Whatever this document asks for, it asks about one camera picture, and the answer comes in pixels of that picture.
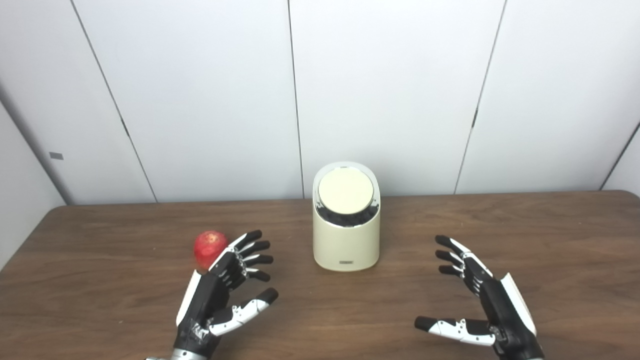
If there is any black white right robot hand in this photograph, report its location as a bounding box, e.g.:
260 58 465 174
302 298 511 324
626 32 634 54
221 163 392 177
414 235 546 360

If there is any cream round bin lid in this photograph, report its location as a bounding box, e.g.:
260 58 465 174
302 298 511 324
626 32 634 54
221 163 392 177
318 167 375 217

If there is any cream-colored round bin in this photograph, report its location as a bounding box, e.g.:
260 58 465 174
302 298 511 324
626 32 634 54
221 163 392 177
312 161 381 272

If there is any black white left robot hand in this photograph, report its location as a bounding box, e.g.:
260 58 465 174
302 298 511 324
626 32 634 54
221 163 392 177
174 230 279 357

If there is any red apple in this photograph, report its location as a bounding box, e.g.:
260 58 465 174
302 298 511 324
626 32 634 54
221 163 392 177
194 230 230 270

